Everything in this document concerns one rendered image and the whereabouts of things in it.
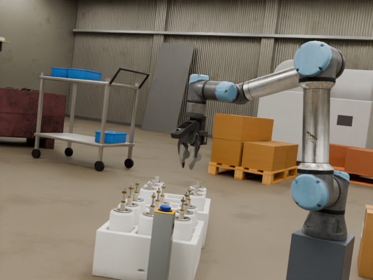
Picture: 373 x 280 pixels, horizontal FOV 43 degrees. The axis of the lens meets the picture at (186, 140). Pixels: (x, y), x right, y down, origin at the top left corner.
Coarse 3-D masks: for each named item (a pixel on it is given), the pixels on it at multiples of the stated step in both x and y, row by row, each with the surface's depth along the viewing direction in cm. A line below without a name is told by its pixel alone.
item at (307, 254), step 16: (304, 240) 160; (320, 240) 158; (352, 240) 165; (304, 256) 160; (320, 256) 157; (336, 256) 155; (288, 272) 163; (304, 272) 160; (320, 272) 157; (336, 272) 155
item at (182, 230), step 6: (180, 222) 181; (186, 222) 182; (192, 222) 185; (174, 228) 182; (180, 228) 181; (186, 228) 182; (174, 234) 182; (180, 234) 181; (186, 234) 182; (180, 240) 182; (186, 240) 183
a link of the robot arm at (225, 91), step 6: (204, 84) 178; (210, 84) 176; (216, 84) 175; (222, 84) 173; (228, 84) 172; (204, 90) 177; (210, 90) 175; (216, 90) 174; (222, 90) 172; (228, 90) 172; (234, 90) 175; (204, 96) 178; (210, 96) 176; (216, 96) 174; (222, 96) 173; (228, 96) 173; (234, 96) 176; (228, 102) 182
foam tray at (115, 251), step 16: (96, 240) 182; (112, 240) 182; (128, 240) 181; (144, 240) 180; (176, 240) 180; (192, 240) 183; (96, 256) 183; (112, 256) 182; (128, 256) 181; (144, 256) 180; (176, 256) 179; (192, 256) 178; (96, 272) 183; (112, 272) 182; (128, 272) 182; (144, 272) 181; (176, 272) 179; (192, 272) 179
